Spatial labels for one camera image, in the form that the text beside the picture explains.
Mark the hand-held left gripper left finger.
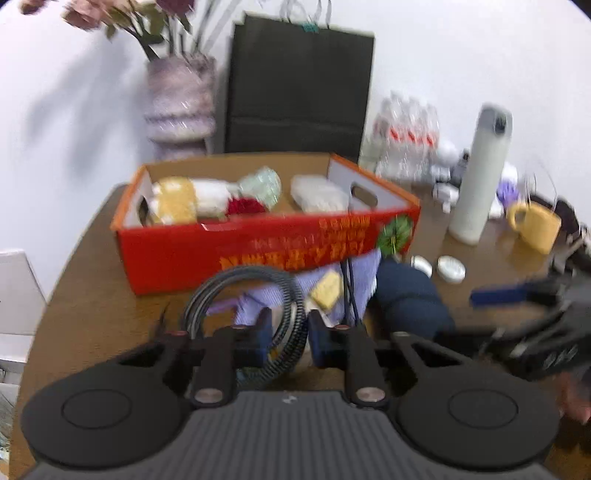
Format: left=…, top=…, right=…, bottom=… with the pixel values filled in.
left=117, top=308, right=273, bottom=409

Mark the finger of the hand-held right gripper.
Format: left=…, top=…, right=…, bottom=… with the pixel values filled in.
left=443, top=323, right=555, bottom=367
left=470, top=281, right=561, bottom=309

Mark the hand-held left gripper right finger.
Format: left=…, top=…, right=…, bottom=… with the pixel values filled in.
left=308, top=309, right=472, bottom=409

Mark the yellow sponge block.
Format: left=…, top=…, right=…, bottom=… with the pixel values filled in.
left=308, top=270, right=343, bottom=311

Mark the braided cable coil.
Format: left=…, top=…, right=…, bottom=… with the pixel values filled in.
left=183, top=269, right=308, bottom=382

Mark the round silver tin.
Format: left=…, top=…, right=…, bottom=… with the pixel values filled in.
left=436, top=255, right=466, bottom=283

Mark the purple cloth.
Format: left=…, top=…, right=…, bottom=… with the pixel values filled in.
left=207, top=250, right=383, bottom=328

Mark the red cardboard box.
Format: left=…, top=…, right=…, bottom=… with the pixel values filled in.
left=110, top=153, right=422, bottom=296

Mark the navy blue pouch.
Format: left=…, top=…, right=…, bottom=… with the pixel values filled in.
left=370, top=260, right=457, bottom=343

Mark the person's right hand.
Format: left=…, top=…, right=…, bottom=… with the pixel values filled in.
left=556, top=371, right=591, bottom=426

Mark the yellow mug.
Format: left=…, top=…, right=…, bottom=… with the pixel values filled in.
left=507, top=200, right=563, bottom=256

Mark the purple small item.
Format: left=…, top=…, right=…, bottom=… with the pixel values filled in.
left=496, top=180, right=522, bottom=208

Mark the white charger plug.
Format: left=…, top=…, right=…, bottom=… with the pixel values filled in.
left=431, top=182, right=460, bottom=214

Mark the white thermos bottle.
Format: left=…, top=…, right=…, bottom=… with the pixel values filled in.
left=449, top=104, right=514, bottom=245

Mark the red fabric flower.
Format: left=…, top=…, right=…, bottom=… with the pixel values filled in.
left=225, top=197, right=269, bottom=217

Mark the small grey bottle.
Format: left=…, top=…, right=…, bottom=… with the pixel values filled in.
left=451, top=150, right=472, bottom=185

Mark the white towel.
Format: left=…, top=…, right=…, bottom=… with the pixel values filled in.
left=193, top=179, right=242, bottom=219

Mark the white fluffy bag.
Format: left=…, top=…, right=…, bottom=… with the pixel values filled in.
left=290, top=174, right=351, bottom=214

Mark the iridescent crumpled ball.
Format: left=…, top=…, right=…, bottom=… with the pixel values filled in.
left=238, top=166, right=283, bottom=207

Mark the yellow folded cloth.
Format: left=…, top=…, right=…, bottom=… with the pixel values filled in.
left=151, top=177, right=200, bottom=226

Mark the pack of water bottles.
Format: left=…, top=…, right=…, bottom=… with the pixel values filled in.
left=359, top=91, right=443, bottom=184

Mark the black paper bag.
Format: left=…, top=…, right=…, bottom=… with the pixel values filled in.
left=224, top=13, right=376, bottom=163

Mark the white cabinet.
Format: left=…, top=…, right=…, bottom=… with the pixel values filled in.
left=0, top=249, right=48, bottom=385

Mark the pink artificial flower bouquet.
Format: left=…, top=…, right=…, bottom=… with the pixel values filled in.
left=18, top=0, right=220, bottom=63

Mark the thin black cable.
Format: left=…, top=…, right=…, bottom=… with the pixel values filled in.
left=338, top=257, right=366, bottom=326

